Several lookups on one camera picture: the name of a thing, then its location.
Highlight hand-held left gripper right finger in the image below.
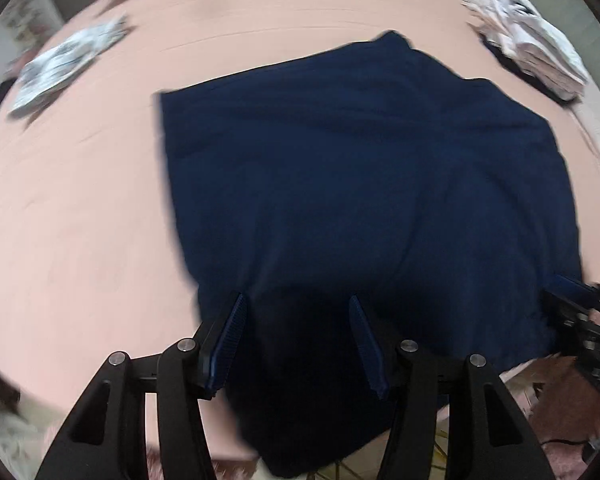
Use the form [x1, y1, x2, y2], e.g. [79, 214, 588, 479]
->
[348, 295, 567, 480]

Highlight pink bed sheet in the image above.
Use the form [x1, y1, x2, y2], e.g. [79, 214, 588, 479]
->
[0, 0, 600, 466]

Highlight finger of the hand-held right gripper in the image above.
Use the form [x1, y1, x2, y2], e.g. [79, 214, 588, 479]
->
[544, 275, 600, 341]

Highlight folded black-and-white patterned cloth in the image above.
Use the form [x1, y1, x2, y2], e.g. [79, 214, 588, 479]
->
[7, 16, 130, 117]

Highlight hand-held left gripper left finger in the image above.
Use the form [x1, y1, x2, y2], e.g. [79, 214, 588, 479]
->
[35, 292, 248, 480]

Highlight navy blue garment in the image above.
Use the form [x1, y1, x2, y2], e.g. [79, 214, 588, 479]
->
[159, 30, 584, 479]

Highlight stack of folded clothes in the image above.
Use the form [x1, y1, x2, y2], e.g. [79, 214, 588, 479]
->
[461, 0, 591, 107]

